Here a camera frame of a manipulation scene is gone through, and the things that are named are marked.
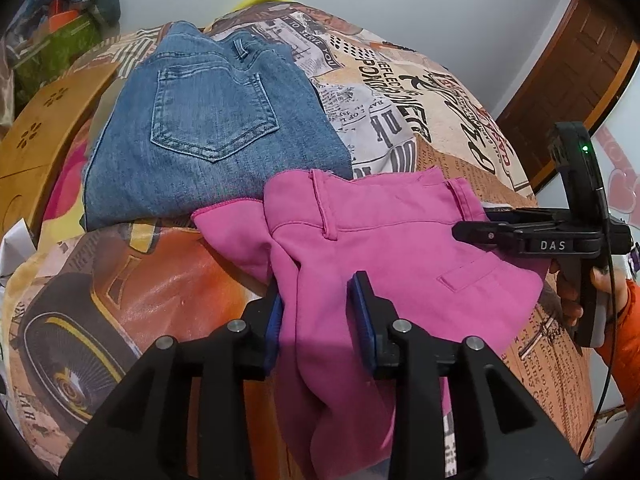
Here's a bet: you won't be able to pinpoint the person's right forearm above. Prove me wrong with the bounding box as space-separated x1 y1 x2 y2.
595 280 640 396

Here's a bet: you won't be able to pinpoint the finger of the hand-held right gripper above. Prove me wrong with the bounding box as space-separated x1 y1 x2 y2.
481 207 557 232
452 221 527 255

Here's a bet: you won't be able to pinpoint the blue denim jeans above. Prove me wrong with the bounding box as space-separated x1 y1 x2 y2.
82 21 353 231

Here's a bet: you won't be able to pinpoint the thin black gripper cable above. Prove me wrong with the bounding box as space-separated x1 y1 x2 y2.
580 180 617 463

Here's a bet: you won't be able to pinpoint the wooden board with flower cutouts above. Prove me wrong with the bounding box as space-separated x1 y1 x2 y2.
0 62 121 233

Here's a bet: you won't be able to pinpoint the white paper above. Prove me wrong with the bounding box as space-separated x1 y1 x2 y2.
0 220 38 281

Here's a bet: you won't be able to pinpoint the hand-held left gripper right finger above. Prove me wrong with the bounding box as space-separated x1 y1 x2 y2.
346 270 586 480

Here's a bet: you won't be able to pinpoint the pink pants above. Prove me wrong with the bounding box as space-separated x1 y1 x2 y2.
191 167 548 480

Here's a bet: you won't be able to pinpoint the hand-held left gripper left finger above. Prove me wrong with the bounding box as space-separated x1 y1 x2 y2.
59 280 286 480

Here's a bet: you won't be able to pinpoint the pink heart wall sticker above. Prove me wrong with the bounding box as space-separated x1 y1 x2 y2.
592 125 640 216

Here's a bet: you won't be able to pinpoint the wooden door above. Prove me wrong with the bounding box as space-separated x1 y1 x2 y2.
495 0 640 193

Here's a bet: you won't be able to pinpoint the person's right hand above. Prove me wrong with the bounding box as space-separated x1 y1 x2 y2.
550 258 628 330

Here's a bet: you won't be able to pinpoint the printed blanket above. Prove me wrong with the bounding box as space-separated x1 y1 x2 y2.
0 2 601 476

